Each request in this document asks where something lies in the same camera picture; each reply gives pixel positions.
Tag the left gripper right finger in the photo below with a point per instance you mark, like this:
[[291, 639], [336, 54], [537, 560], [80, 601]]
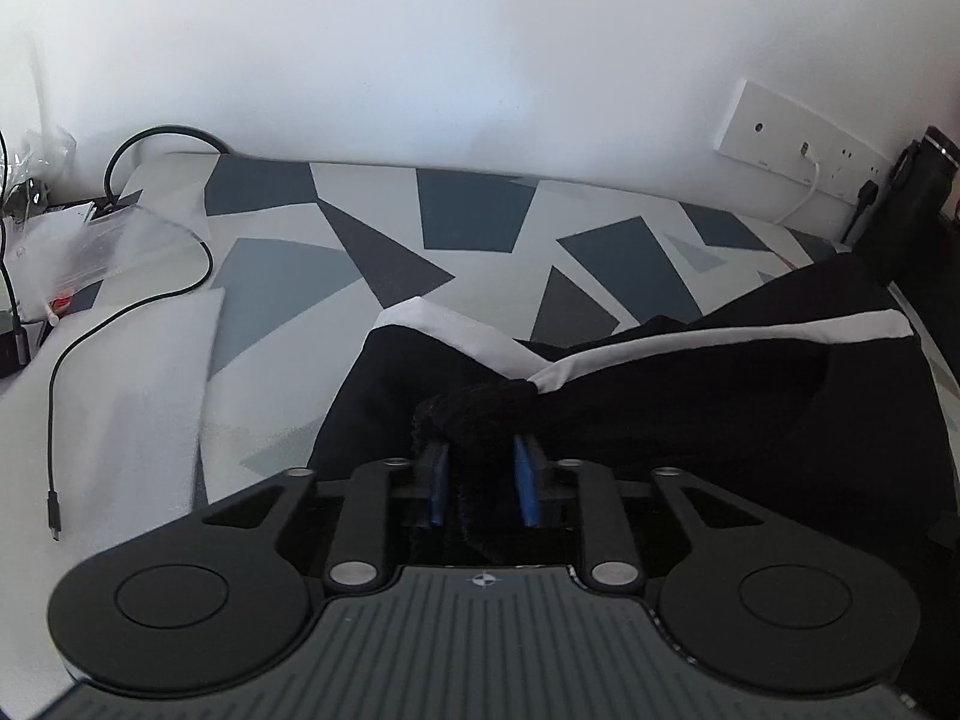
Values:
[[584, 497]]

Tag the white wall socket panel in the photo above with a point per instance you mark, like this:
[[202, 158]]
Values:
[[775, 134]]

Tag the clear plastic bag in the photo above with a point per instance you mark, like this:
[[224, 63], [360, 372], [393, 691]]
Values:
[[66, 251]]

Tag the black shorts white stripe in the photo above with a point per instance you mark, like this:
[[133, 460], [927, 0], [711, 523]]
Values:
[[810, 396]]

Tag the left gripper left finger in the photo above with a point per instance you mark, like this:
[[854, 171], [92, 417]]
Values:
[[391, 518]]

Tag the geometric patterned bed sheet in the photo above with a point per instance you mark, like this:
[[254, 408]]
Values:
[[309, 254]]

